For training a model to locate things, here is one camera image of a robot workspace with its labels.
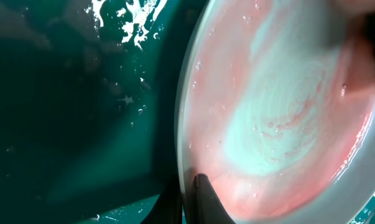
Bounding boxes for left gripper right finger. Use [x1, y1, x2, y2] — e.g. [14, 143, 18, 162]
[193, 174, 235, 224]

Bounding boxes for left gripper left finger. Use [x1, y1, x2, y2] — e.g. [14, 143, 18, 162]
[141, 175, 182, 224]

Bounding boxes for light blue plate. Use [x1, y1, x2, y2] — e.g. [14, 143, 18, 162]
[175, 0, 375, 223]

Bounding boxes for pink and black sponge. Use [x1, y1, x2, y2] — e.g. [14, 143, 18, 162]
[332, 0, 375, 101]

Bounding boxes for teal plastic tray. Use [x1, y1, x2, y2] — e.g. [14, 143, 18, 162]
[0, 1, 375, 223]

